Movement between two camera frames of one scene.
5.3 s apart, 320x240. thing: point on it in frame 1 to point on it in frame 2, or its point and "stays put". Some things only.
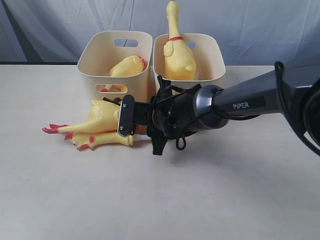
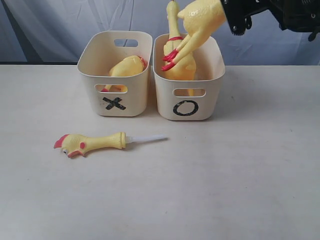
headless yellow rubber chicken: (132, 65) stays put
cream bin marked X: (101, 51) stays put
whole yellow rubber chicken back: (100, 127) to (200, 18)
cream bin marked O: (209, 64) stays put
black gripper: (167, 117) to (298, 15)
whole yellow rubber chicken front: (180, 63) stays put
